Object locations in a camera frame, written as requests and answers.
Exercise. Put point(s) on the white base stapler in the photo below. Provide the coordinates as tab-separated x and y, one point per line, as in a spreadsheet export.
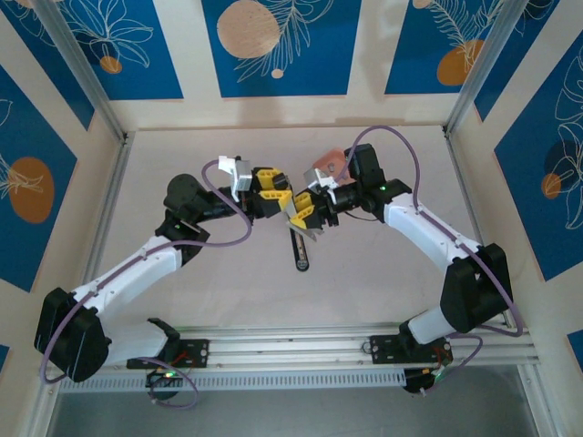
290	213

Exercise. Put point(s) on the black stapler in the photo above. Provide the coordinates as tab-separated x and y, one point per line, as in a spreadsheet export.
301	255

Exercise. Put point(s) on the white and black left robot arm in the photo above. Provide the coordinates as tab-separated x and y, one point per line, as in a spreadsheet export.
132	268

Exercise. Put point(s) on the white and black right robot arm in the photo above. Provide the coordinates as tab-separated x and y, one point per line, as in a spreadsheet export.
423	227

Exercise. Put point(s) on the pink plastic tray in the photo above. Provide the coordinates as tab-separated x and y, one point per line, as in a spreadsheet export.
325	159

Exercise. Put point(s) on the black electronics board with LED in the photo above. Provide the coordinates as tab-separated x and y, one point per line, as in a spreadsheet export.
164	378
423	380

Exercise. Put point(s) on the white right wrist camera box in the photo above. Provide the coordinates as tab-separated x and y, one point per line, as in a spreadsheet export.
314	175

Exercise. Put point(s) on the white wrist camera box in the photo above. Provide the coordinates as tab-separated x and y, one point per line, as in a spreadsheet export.
314	175
241	179

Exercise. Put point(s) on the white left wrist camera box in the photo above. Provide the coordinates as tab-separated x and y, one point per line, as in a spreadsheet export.
241	179

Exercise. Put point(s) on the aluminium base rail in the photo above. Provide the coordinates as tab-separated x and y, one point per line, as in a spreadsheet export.
291	346

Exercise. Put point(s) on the aluminium corner post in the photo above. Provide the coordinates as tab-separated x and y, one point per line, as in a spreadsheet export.
86	73
479	68

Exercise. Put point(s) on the aluminium frame leg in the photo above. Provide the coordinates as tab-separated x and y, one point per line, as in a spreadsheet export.
43	409
542	409

